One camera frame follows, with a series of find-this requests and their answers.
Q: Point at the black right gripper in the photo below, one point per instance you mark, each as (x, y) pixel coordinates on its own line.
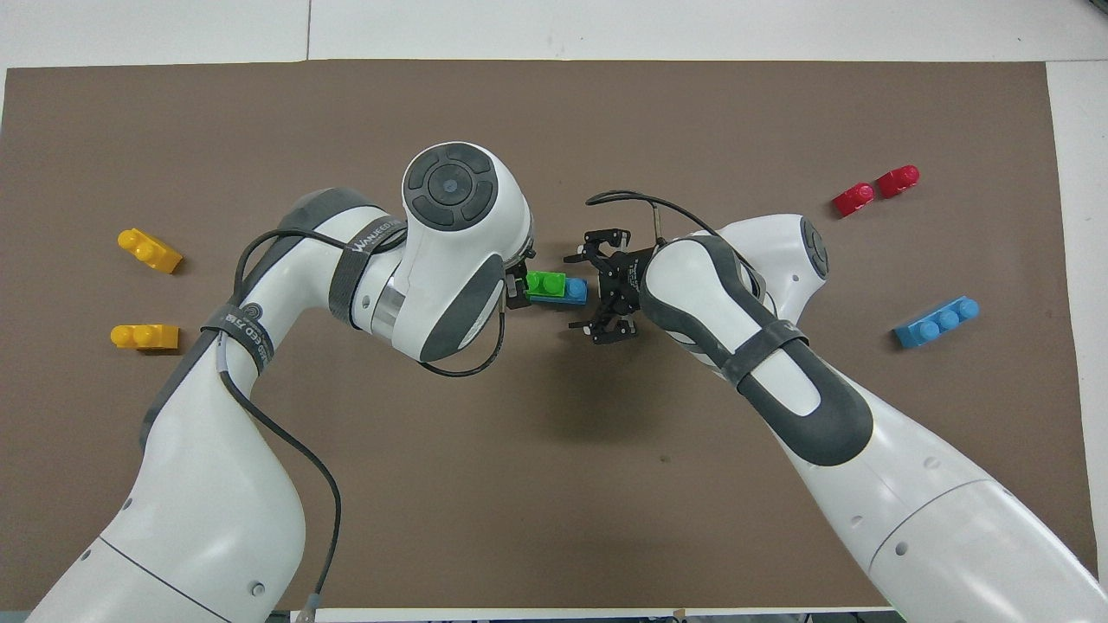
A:
(625, 281)

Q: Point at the green two-stud block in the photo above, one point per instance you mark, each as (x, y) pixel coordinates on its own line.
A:
(545, 284)

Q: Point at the yellow two-stud block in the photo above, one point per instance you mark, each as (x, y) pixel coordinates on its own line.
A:
(143, 336)
(149, 252)

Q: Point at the brown table mat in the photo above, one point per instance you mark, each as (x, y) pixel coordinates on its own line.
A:
(554, 130)

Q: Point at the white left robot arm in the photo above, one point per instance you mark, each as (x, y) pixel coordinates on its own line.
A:
(208, 519)

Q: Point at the blue three-stud block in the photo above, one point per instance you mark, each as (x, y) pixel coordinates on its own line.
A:
(576, 292)
(935, 324)

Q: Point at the red one-stud block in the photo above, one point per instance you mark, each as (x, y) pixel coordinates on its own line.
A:
(896, 183)
(853, 200)

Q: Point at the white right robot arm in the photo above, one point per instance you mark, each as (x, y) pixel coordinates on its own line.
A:
(909, 519)

